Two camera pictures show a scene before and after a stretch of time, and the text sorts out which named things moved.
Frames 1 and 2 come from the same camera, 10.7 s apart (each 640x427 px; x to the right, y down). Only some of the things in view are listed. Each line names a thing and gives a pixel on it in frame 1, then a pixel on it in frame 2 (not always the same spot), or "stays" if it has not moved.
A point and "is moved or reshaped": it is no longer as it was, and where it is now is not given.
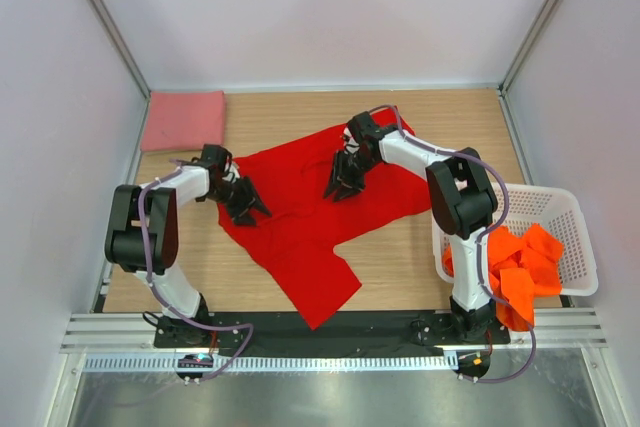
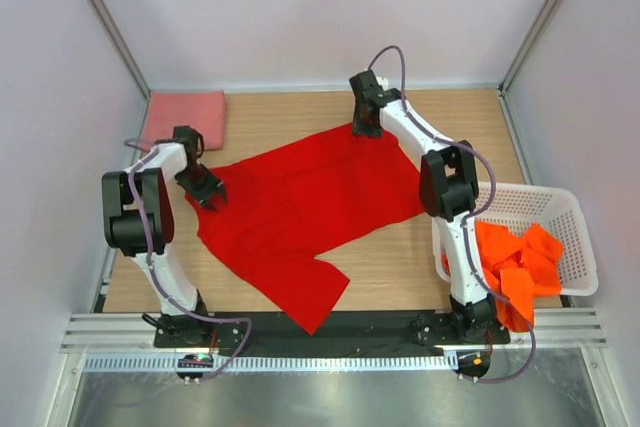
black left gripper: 241,214 to 203,196
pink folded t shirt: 184,120 stays
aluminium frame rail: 134,332 stays
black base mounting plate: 357,333 stays
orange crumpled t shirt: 520,267 stays
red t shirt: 296,243 is moved or reshaped
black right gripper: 335,174 to 359,130
